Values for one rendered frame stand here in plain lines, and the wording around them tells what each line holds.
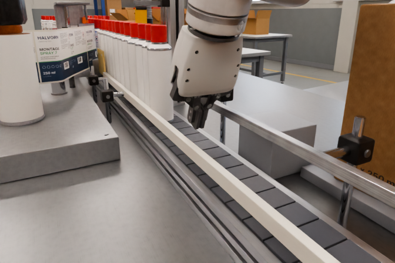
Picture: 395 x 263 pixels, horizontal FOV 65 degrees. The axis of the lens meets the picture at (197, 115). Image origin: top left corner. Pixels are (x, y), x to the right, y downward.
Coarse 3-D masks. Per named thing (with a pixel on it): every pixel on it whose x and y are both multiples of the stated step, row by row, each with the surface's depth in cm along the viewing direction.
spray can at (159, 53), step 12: (156, 36) 62; (156, 48) 62; (168, 48) 63; (156, 60) 63; (168, 60) 63; (156, 72) 63; (168, 72) 64; (156, 84) 64; (168, 84) 65; (156, 96) 65; (168, 96) 66; (156, 108) 66; (168, 108) 66; (168, 120) 67
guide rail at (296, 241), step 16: (112, 80) 93; (128, 96) 78; (144, 112) 67; (160, 128) 58; (176, 144) 52; (192, 144) 48; (208, 160) 43; (224, 176) 39; (240, 192) 36; (256, 208) 33; (272, 208) 32; (272, 224) 31; (288, 224) 30; (288, 240) 29; (304, 240) 28; (304, 256) 27; (320, 256) 26
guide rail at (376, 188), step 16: (224, 112) 50; (256, 128) 43; (272, 128) 41; (288, 144) 38; (304, 144) 36; (320, 160) 33; (336, 160) 32; (336, 176) 32; (352, 176) 30; (368, 176) 29; (368, 192) 29; (384, 192) 27
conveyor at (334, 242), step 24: (120, 96) 89; (144, 120) 69; (168, 144) 56; (216, 144) 56; (192, 168) 48; (240, 168) 48; (216, 192) 41; (264, 192) 41; (240, 216) 37; (288, 216) 37; (312, 216) 37; (264, 240) 33; (336, 240) 33
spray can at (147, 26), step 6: (150, 24) 68; (156, 24) 67; (150, 36) 67; (144, 42) 68; (150, 42) 67; (144, 48) 67; (144, 54) 68; (144, 60) 68; (144, 66) 69; (144, 72) 69; (144, 78) 70; (144, 84) 70; (144, 90) 71
